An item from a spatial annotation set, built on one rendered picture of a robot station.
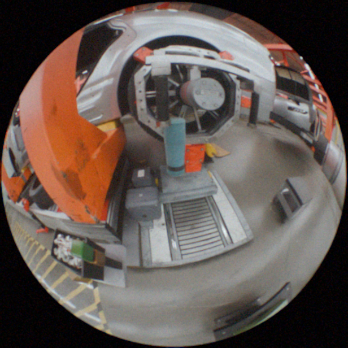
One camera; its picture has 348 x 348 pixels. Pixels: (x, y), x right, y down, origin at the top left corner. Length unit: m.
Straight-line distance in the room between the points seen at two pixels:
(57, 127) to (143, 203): 0.48
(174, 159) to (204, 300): 0.89
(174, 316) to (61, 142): 1.01
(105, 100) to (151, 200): 0.62
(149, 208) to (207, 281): 0.63
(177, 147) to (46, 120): 0.45
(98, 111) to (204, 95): 0.59
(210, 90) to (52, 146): 0.48
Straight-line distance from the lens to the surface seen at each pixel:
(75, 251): 0.26
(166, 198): 0.88
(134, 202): 0.58
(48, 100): 0.32
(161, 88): 0.32
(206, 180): 0.93
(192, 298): 0.87
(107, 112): 0.75
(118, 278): 0.43
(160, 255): 0.78
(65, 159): 0.32
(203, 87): 0.43
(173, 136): 0.44
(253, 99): 0.48
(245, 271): 0.97
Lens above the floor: 0.84
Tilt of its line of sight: 39 degrees down
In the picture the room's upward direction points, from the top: 2 degrees counter-clockwise
